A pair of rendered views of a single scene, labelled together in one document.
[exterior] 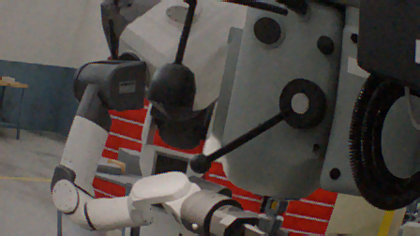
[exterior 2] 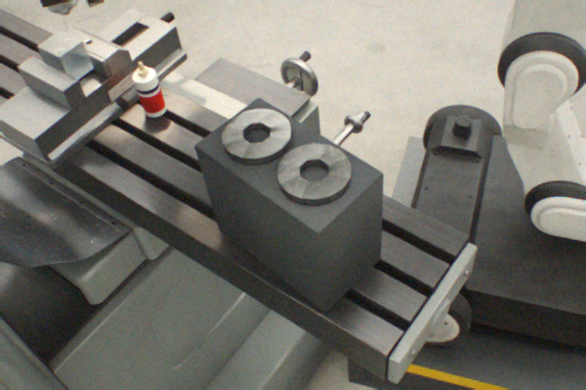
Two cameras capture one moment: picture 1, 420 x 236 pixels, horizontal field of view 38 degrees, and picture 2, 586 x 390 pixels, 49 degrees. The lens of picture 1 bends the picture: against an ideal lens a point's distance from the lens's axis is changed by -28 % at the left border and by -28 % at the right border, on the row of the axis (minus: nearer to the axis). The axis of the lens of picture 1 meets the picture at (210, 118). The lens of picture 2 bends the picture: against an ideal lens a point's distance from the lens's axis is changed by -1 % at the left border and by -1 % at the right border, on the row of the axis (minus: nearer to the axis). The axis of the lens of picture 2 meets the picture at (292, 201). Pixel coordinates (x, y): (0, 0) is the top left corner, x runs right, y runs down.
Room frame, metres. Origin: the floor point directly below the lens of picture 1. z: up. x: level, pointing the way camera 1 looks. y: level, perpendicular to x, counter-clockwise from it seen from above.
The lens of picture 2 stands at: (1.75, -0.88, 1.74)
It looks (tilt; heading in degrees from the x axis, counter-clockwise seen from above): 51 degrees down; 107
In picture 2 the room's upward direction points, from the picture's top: 8 degrees counter-clockwise
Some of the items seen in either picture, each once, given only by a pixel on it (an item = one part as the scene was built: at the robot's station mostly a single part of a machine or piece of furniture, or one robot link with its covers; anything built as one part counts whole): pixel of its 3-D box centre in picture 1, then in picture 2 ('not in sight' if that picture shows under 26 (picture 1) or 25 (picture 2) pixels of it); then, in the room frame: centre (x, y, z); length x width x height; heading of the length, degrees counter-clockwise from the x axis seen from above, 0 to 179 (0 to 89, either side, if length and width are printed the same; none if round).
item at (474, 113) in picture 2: not in sight; (461, 138); (1.85, 0.34, 0.50); 0.20 x 0.05 x 0.20; 173
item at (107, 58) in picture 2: not in sight; (93, 49); (1.16, -0.05, 1.05); 0.12 x 0.06 x 0.04; 155
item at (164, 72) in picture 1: (173, 82); not in sight; (1.21, 0.06, 1.44); 0.07 x 0.07 x 0.06
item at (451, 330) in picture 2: not in sight; (422, 312); (1.78, -0.19, 0.50); 0.20 x 0.05 x 0.20; 173
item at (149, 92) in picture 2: not in sight; (147, 87); (1.27, -0.10, 1.01); 0.04 x 0.04 x 0.11
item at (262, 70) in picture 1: (302, 93); not in sight; (1.19, -0.13, 1.47); 0.21 x 0.19 x 0.32; 154
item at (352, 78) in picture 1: (391, 118); not in sight; (1.11, -0.30, 1.47); 0.24 x 0.19 x 0.26; 154
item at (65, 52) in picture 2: not in sight; (66, 57); (1.14, -0.10, 1.07); 0.06 x 0.05 x 0.06; 155
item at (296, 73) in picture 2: not in sight; (290, 86); (1.41, 0.32, 0.66); 0.16 x 0.12 x 0.12; 64
